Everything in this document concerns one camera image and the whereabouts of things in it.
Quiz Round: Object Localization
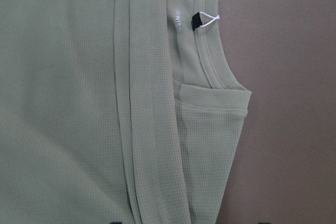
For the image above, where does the olive green long-sleeve shirt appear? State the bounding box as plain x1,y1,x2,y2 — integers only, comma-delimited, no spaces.
1,0,251,223

